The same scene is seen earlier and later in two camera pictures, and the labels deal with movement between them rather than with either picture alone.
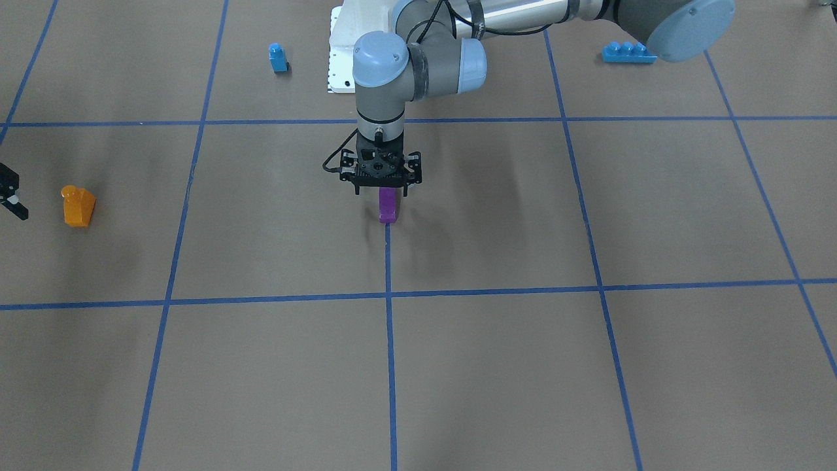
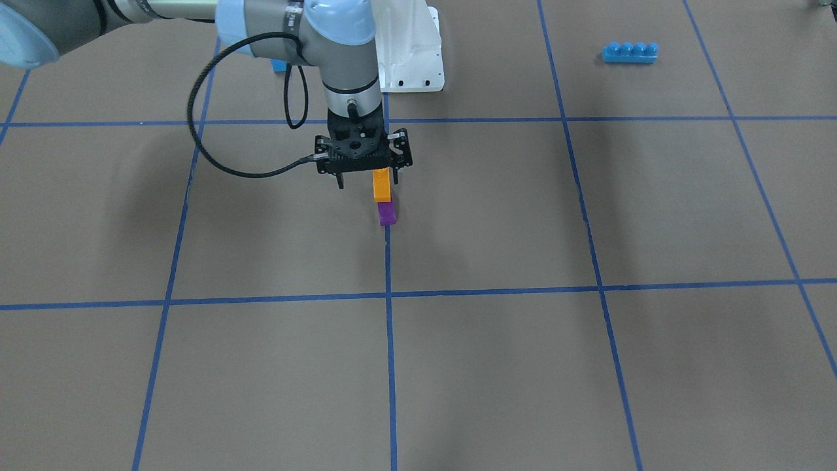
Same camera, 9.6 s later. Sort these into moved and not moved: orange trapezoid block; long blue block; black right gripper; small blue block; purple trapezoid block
Moved: black right gripper; orange trapezoid block
Not moved: small blue block; long blue block; purple trapezoid block
